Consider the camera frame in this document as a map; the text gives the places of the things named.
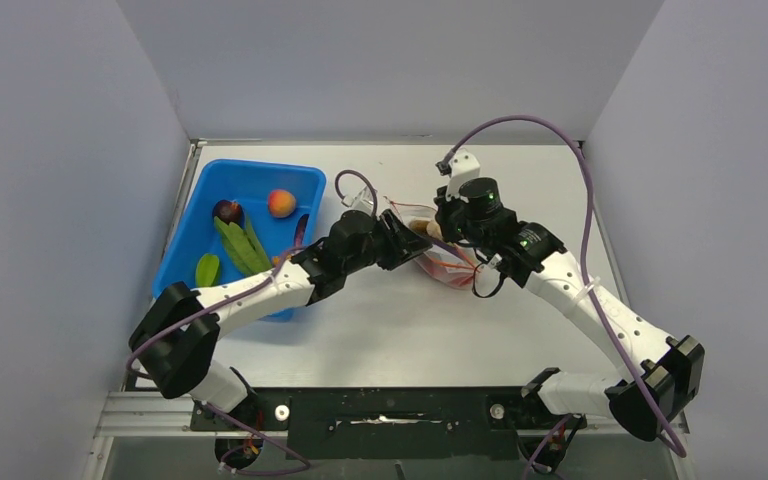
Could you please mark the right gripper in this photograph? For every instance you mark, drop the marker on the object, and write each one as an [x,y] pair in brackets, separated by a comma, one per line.
[445,208]

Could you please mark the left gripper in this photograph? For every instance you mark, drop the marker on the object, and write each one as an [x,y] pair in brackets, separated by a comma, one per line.
[402,244]

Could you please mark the clear zip top bag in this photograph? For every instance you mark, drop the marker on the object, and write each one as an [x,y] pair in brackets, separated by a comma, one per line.
[447,263]

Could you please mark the fake purple eggplant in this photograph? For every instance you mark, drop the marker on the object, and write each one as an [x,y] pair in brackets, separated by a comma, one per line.
[300,230]

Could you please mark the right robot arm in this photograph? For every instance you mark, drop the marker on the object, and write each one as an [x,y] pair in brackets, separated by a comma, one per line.
[657,374]

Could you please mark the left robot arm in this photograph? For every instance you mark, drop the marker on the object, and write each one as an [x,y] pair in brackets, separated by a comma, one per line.
[174,344]

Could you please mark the fake peach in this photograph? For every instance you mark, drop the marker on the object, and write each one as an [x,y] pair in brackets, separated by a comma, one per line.
[281,203]

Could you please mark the green fake leafy vegetable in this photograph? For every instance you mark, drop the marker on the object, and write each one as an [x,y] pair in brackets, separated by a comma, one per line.
[243,247]

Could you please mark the fake dark plum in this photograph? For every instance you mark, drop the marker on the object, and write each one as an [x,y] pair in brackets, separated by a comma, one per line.
[229,212]

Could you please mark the green fake lime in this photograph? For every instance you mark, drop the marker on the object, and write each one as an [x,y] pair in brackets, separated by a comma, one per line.
[208,271]

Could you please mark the blue plastic bin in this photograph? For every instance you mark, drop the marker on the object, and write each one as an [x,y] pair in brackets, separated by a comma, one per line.
[245,214]

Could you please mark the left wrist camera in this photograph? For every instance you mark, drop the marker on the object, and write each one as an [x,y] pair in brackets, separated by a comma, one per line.
[364,201]

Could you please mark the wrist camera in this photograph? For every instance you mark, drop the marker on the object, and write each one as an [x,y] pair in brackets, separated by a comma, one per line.
[364,201]
[459,166]

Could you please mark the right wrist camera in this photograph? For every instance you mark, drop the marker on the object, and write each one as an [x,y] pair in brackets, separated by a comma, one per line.
[459,166]

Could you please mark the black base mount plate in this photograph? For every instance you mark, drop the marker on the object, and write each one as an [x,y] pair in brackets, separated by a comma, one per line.
[390,423]

